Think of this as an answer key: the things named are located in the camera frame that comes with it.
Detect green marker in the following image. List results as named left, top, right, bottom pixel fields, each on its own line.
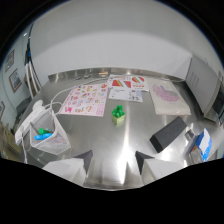
left=37, top=127, right=53, bottom=136

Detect small grey metal object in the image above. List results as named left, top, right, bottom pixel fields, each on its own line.
left=184, top=128, right=196, bottom=141

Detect green block toy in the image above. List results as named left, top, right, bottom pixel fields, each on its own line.
left=111, top=104, right=126, bottom=126

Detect long black box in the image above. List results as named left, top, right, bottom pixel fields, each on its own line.
left=149, top=115, right=188, bottom=154

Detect white printed paper sheet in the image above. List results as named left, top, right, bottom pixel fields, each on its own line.
left=107, top=87, right=144, bottom=103

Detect white mesh basket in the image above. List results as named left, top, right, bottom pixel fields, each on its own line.
left=29, top=109, right=72, bottom=156

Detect large framed picture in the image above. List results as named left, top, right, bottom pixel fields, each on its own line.
left=8, top=68, right=23, bottom=94

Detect white cable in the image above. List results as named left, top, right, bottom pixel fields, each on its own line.
left=21, top=77, right=111, bottom=164

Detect red geometric shapes sheet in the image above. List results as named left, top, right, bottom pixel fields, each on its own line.
left=107, top=74, right=150, bottom=92

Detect small framed picture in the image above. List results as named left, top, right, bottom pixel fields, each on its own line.
left=3, top=49, right=16, bottom=73

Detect pink sticker sheet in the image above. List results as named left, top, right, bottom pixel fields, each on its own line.
left=58, top=83, right=110, bottom=118

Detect blue white ProSun box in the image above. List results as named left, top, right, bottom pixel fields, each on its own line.
left=187, top=127, right=213, bottom=163

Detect blue marker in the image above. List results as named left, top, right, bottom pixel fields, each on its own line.
left=34, top=132, right=54, bottom=141

